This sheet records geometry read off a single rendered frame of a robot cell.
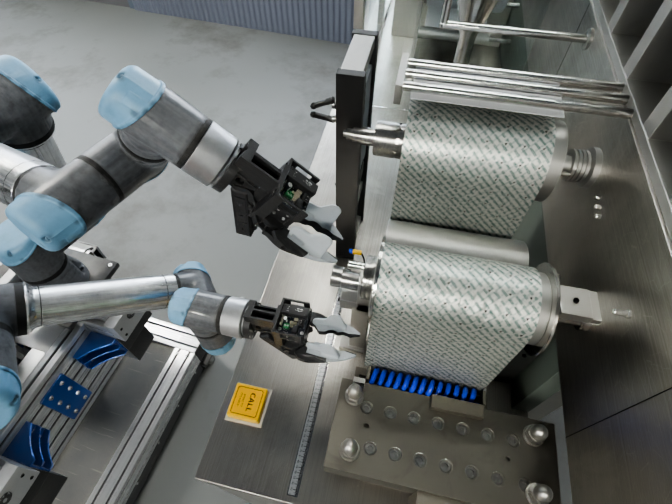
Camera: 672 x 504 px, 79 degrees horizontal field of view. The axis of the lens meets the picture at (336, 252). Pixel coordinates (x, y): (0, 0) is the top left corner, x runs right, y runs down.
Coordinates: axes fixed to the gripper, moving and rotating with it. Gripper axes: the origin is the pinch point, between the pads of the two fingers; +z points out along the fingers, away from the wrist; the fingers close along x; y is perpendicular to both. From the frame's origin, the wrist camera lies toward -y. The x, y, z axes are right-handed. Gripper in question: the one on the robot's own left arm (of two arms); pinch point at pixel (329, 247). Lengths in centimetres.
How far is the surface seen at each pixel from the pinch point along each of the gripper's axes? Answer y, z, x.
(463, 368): 1.3, 32.8, -6.7
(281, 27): -172, -11, 317
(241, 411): -39.3, 12.7, -18.7
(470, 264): 14.1, 16.4, 1.3
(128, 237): -188, -21, 76
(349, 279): -7.2, 9.9, 2.3
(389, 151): 6.0, 2.9, 21.4
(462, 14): 15, 8, 69
